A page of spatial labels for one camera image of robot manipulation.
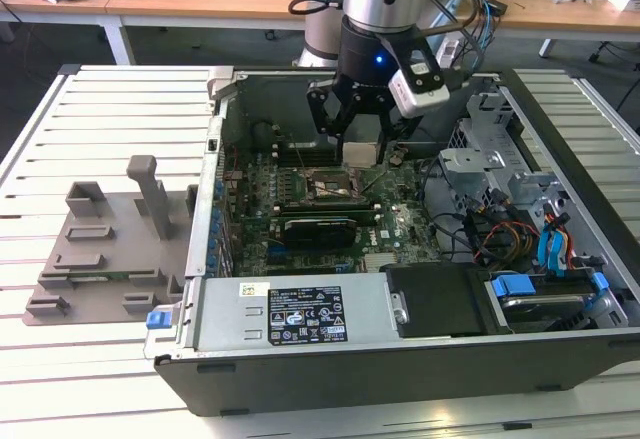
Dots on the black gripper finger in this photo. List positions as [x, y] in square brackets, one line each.
[392, 126]
[315, 109]

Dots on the silver CPU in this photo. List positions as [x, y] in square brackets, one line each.
[360, 155]

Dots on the CPU socket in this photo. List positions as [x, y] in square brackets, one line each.
[330, 186]

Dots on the black RAM slot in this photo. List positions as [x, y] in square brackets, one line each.
[312, 146]
[312, 151]
[315, 162]
[325, 209]
[325, 213]
[312, 157]
[325, 204]

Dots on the thin metal locking lever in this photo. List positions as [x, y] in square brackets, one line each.
[300, 155]

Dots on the silver metal drive cage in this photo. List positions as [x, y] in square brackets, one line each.
[470, 159]

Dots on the white power adapter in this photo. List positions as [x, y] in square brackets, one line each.
[448, 51]

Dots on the green motherboard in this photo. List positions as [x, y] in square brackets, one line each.
[400, 224]

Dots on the black graphics card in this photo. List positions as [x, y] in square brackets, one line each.
[320, 233]

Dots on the small black adapter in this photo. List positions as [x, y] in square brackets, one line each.
[497, 7]

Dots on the black disk bay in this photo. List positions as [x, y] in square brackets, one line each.
[435, 304]

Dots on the hard disk in blue carrier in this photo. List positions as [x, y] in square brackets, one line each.
[515, 286]

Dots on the silver power supply unit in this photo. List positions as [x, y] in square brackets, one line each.
[225, 309]

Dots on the grey parts rack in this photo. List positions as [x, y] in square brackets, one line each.
[130, 259]

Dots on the green RAM stick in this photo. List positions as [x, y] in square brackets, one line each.
[115, 275]

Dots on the black PC case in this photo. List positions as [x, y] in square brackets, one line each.
[350, 384]

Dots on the blue plastic latch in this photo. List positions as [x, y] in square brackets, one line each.
[159, 320]

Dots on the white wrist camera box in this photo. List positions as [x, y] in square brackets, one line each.
[420, 101]

